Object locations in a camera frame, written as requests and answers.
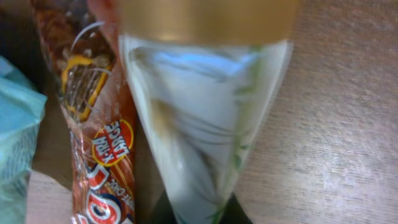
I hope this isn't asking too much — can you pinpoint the teal wet wipes packet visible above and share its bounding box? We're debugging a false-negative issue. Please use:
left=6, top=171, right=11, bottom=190
left=1, top=57, right=47, bottom=224

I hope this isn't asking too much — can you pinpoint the red orange chocolate bar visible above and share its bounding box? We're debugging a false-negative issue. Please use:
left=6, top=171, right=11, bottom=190
left=30, top=0, right=137, bottom=224

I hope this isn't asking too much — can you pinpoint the white bamboo print tube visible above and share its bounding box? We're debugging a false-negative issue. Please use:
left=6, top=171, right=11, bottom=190
left=118, top=0, right=299, bottom=223

